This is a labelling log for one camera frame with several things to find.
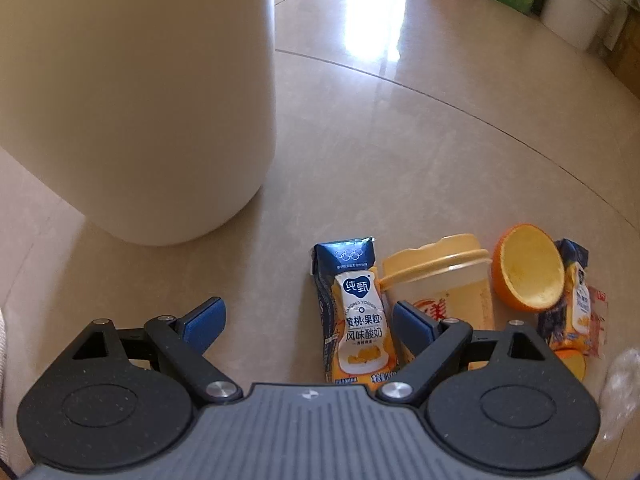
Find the yellow peach yoghurt carton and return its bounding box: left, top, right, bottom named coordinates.
left=311, top=237, right=399, bottom=390

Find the cream white plastic bin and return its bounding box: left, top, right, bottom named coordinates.
left=1, top=0, right=277, bottom=246

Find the clear plastic bag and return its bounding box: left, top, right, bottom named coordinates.
left=594, top=348, right=640, bottom=448

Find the orange peel half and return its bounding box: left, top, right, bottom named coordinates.
left=491, top=223, right=564, bottom=313

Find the yellow plastic cup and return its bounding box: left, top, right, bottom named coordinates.
left=378, top=232, right=497, bottom=372

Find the red pastry wrapper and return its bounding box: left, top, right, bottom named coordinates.
left=587, top=286, right=608, bottom=359

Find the white plastic bucket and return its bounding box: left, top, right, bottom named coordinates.
left=539, top=0, right=624, bottom=52

